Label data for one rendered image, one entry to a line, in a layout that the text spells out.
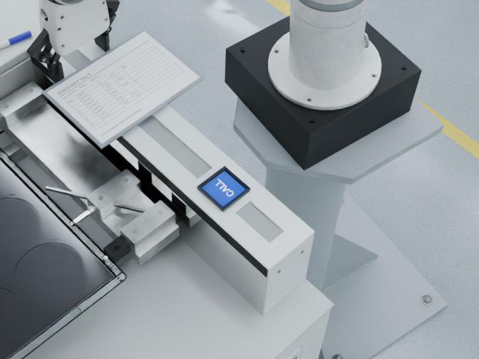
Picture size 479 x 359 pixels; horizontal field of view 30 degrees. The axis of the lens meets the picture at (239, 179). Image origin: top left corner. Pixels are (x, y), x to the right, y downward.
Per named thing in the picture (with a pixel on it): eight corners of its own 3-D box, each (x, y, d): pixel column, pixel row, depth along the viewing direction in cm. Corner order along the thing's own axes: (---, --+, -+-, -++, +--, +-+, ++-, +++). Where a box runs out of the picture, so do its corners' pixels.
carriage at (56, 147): (140, 267, 135) (139, 257, 133) (-2, 127, 150) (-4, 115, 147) (179, 236, 139) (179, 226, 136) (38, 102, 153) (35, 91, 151)
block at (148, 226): (135, 253, 133) (134, 243, 131) (120, 239, 134) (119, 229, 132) (175, 223, 136) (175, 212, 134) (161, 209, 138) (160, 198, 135)
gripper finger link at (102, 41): (102, 24, 139) (107, 54, 145) (119, 15, 141) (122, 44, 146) (90, 13, 141) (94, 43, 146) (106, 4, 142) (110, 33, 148)
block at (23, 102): (8, 127, 146) (4, 116, 143) (-4, 115, 147) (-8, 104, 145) (47, 102, 149) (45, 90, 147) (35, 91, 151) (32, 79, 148)
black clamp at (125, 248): (113, 265, 132) (112, 256, 129) (104, 255, 132) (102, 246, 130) (132, 251, 133) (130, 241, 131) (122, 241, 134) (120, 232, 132)
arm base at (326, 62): (346, 14, 158) (354, -71, 143) (402, 86, 148) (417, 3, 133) (249, 48, 154) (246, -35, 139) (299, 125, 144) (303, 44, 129)
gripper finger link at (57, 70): (43, 61, 135) (48, 90, 140) (60, 50, 136) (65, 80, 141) (30, 50, 136) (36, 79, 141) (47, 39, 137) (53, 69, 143)
